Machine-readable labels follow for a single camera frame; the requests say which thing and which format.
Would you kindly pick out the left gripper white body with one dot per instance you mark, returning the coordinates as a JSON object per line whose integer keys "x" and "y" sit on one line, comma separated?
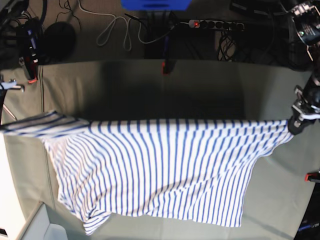
{"x": 302, "y": 109}

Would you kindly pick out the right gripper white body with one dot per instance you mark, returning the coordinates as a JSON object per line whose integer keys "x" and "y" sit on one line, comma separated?
{"x": 11, "y": 85}

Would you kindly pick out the blue white striped t-shirt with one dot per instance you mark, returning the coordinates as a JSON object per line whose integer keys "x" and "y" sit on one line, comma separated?
{"x": 184, "y": 169}

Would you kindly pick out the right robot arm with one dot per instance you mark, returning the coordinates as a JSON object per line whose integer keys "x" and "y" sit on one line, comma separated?
{"x": 22, "y": 32}

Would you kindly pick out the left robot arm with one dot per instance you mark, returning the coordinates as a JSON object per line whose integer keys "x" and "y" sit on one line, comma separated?
{"x": 306, "y": 18}

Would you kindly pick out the red black left clamp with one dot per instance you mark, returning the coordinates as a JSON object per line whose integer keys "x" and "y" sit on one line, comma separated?
{"x": 28, "y": 60}

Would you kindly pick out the red black clamp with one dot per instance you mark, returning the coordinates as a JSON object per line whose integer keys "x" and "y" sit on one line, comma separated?
{"x": 28, "y": 60}
{"x": 166, "y": 67}
{"x": 313, "y": 177}

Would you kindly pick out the red black right clamp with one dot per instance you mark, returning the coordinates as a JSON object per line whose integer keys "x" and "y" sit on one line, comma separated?
{"x": 313, "y": 177}

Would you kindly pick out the black round stand base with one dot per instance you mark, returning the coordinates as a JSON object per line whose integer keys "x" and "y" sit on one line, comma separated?
{"x": 59, "y": 41}

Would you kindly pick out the black power strip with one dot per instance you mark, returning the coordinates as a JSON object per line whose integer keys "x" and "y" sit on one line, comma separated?
{"x": 218, "y": 25}

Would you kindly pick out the light grey plastic bin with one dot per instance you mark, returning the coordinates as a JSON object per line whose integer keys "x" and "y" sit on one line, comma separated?
{"x": 39, "y": 227}

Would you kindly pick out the blue plastic box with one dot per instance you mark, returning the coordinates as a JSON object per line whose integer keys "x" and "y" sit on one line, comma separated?
{"x": 155, "y": 5}

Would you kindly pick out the red black centre clamp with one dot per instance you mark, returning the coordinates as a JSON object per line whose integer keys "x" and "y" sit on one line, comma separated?
{"x": 166, "y": 67}

